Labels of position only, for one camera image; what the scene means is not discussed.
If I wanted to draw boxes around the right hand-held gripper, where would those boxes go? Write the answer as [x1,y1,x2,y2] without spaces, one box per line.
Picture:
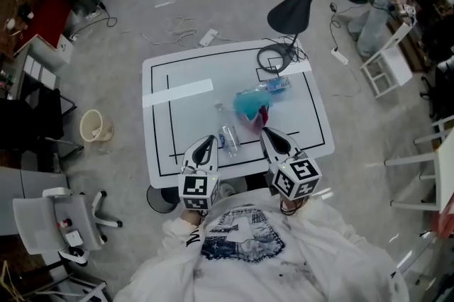
[259,127,323,202]

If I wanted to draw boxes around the clear plastic bottle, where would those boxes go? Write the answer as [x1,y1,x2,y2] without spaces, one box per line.
[212,102,242,157]

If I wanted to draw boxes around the person's left forearm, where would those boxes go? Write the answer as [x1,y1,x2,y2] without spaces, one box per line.
[155,208,214,261]

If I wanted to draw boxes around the black floor lamp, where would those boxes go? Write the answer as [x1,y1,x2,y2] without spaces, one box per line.
[257,0,341,75]

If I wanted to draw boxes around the person's black trousers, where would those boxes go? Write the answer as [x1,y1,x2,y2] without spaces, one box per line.
[244,173,272,195]

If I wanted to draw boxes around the flat white box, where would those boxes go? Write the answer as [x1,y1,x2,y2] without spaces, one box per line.
[65,229,84,247]

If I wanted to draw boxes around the white shelf rack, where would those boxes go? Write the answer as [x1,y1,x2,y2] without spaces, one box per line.
[42,267,109,302]

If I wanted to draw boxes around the person's right forearm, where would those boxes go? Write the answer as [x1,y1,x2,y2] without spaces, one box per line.
[282,198,370,259]

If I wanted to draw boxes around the white grey office chair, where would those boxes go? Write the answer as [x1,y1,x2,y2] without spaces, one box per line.
[12,186,123,268]

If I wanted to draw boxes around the grey desk with hutch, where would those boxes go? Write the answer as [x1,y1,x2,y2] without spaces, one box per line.
[0,45,60,99]

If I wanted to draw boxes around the person's white shoe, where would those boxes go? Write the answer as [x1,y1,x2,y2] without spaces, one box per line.
[216,177,248,203]

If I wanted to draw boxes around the white refrigerator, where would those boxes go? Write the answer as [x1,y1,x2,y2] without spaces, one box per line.
[0,165,70,236]

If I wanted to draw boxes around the cream plastic basket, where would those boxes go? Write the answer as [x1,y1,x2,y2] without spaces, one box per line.
[79,108,115,142]

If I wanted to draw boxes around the black mesh waste bin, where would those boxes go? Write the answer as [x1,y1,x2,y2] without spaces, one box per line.
[146,184,182,213]

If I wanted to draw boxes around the white work table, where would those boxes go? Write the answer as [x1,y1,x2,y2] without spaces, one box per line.
[141,38,336,190]

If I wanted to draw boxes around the red topped white cabinet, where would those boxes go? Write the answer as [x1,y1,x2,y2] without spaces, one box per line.
[13,0,75,64]

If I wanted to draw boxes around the clear bottle with blue label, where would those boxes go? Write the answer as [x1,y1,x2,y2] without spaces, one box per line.
[255,75,294,94]

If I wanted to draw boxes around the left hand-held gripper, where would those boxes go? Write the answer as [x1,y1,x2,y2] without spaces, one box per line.
[177,134,221,212]

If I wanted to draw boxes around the white side table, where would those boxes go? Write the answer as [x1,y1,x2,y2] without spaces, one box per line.
[384,126,454,215]

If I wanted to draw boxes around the person's white printed shirt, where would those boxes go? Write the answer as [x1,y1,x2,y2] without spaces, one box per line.
[113,186,409,302]

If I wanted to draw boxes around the white wooden chair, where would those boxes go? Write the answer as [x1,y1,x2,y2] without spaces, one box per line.
[360,22,416,99]

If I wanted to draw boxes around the teal plastic bag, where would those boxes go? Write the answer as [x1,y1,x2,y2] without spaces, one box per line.
[232,82,295,117]

